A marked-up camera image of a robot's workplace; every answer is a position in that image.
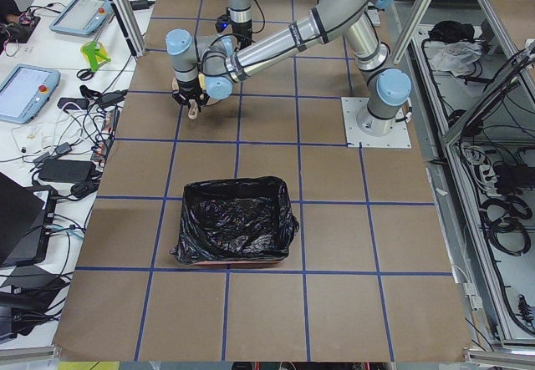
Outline green handled scissors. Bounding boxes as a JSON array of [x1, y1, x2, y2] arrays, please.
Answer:
[[76, 53, 111, 81]]

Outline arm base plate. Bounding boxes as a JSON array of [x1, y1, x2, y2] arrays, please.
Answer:
[[341, 97, 411, 150]]

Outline black lined trash bin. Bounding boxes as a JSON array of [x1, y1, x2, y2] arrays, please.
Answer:
[[170, 176, 299, 265]]

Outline teach pendant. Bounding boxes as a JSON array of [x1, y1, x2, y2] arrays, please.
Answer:
[[49, 0, 111, 37], [1, 63, 61, 124]]

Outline yellow tape roll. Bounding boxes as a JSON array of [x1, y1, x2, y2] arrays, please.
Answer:
[[80, 41, 107, 59]]

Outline teach pendant near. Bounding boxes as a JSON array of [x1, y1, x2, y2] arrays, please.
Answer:
[[1, 63, 61, 124]]

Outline black laptop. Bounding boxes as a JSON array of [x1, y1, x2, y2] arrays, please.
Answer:
[[1, 175, 58, 267]]

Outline white crumpled cloth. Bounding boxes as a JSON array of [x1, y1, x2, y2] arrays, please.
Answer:
[[430, 41, 482, 77]]

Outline beige plastic dustpan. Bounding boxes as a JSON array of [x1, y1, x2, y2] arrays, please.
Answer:
[[171, 73, 219, 119]]

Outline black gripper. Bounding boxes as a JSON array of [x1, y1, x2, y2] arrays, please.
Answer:
[[215, 14, 254, 51], [171, 78, 209, 114]]

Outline black power adapter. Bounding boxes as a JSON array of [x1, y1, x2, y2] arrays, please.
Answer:
[[38, 160, 97, 183]]

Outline black cable bundle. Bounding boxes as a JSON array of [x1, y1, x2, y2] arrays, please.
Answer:
[[478, 194, 534, 258]]

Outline teach pendant far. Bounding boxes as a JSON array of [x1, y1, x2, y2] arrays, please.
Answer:
[[49, 0, 111, 37]]

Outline aluminium frame post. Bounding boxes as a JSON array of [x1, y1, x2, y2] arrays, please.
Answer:
[[108, 0, 145, 58]]

